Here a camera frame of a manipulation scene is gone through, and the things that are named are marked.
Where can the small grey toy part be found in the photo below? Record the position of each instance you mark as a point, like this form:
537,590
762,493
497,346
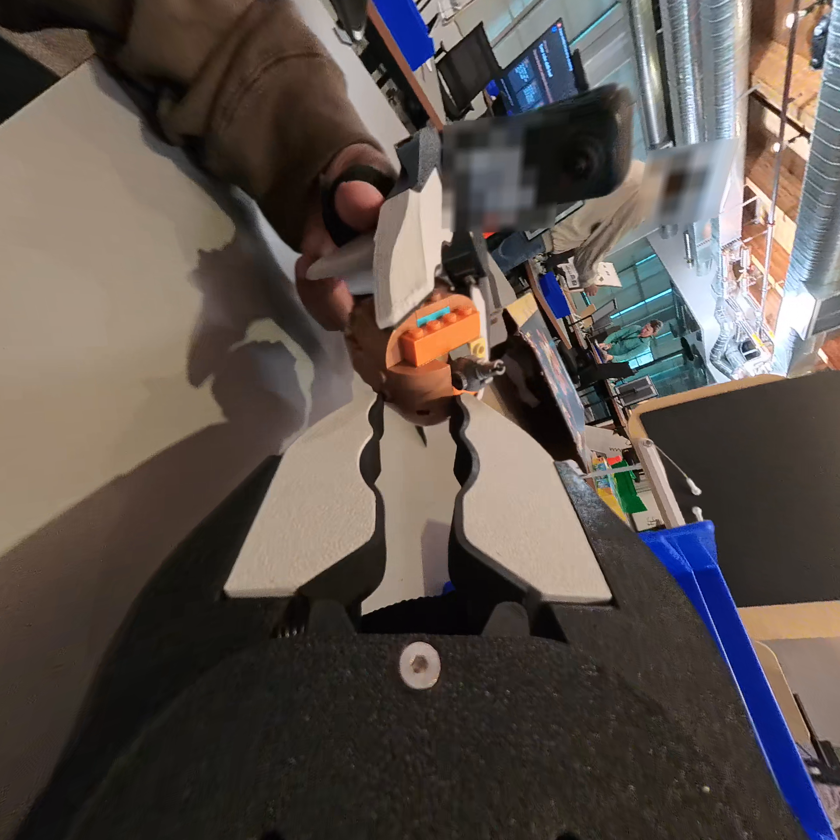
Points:
475,374

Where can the brown toy brick model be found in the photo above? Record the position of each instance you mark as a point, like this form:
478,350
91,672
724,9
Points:
407,381

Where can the white sign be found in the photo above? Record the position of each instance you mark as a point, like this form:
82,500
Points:
601,276

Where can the silver spiral pipes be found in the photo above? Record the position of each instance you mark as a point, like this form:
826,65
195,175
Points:
683,66

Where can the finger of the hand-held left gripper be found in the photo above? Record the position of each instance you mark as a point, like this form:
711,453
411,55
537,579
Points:
414,256
496,299

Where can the printed cardboard box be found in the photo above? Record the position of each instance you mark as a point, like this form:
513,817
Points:
558,381

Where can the person's left hand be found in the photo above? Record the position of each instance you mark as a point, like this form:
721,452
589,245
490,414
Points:
328,302

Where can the large silver ventilation duct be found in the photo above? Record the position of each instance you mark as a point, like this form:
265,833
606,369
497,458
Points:
814,197

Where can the green box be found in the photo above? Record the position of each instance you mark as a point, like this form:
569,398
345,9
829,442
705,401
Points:
630,492

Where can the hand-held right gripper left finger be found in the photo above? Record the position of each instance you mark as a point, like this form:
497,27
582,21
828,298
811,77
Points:
309,525

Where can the small blue bin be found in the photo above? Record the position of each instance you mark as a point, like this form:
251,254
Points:
400,33

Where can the stack of blue plastic bins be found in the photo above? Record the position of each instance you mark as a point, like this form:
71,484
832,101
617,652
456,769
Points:
715,617

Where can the person's left forearm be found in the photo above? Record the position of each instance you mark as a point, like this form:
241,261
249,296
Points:
236,92

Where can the black board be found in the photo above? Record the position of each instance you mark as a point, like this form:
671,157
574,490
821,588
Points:
761,486

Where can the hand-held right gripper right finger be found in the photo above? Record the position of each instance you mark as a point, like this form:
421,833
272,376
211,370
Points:
532,532

